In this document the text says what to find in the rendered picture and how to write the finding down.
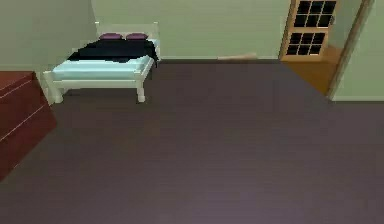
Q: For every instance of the white bed with blue mattress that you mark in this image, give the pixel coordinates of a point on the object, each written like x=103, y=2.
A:
x=100, y=71

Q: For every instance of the dark red chest of drawers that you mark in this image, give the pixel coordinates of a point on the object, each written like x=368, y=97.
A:
x=20, y=113

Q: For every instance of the purple pillow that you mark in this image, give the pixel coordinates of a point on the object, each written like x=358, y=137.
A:
x=110, y=36
x=136, y=36

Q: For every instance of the wooden door with glass panes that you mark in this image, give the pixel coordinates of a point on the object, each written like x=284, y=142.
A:
x=308, y=30

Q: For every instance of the tan baseball bat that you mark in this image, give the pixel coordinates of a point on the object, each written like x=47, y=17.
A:
x=237, y=57

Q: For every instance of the black blanket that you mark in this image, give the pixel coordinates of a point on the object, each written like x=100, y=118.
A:
x=116, y=50

